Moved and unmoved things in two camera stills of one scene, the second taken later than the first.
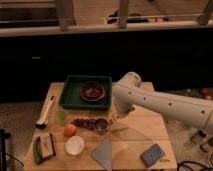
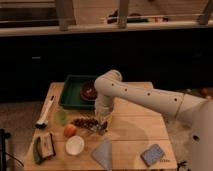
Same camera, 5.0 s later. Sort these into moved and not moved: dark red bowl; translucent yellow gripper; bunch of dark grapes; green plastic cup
Moved: translucent yellow gripper
Not moved: bunch of dark grapes; dark red bowl; green plastic cup
